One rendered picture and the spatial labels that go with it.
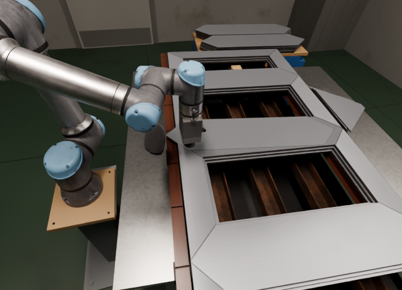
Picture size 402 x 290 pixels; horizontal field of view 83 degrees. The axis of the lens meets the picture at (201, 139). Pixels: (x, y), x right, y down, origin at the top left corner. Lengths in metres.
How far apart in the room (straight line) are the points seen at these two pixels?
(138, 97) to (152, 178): 0.53
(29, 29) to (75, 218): 0.63
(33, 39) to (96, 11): 2.88
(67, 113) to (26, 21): 0.28
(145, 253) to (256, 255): 0.38
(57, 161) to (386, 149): 1.38
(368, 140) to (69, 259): 1.79
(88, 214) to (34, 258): 0.89
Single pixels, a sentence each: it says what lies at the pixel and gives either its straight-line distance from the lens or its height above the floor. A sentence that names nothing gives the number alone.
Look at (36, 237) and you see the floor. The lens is 1.89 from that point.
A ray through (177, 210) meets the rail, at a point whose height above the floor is 0.83.
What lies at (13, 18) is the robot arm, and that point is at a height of 1.31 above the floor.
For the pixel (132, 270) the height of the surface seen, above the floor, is 0.68.
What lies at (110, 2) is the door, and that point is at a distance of 3.57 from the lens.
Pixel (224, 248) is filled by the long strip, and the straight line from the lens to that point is 0.72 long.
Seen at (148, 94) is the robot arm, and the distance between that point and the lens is 0.57.
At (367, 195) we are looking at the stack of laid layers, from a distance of 1.01.
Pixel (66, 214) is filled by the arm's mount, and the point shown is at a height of 0.70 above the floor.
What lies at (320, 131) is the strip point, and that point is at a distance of 1.12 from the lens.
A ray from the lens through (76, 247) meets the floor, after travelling 1.75.
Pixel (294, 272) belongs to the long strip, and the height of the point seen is 0.85.
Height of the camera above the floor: 1.52
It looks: 47 degrees down
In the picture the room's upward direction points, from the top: 4 degrees clockwise
